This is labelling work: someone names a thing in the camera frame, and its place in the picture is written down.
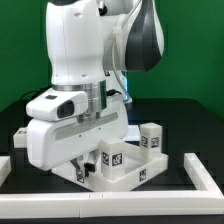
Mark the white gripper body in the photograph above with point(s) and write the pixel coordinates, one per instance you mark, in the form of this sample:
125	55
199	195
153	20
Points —
57	133

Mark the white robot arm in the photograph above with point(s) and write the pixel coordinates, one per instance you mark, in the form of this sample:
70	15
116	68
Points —
85	39

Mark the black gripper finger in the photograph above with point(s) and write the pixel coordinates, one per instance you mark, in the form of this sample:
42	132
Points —
89	168
76	165

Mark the white L-shaped obstacle wall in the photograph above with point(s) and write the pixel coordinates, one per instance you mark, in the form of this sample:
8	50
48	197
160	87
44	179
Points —
205	198

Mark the white wall piece left edge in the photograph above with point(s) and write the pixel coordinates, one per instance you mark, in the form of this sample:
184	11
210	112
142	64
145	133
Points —
5	168

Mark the white square tabletop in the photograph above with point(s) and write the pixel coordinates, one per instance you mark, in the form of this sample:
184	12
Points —
140	165

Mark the white plate with fiducial tags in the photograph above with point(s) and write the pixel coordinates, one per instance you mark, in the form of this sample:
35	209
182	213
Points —
133	133

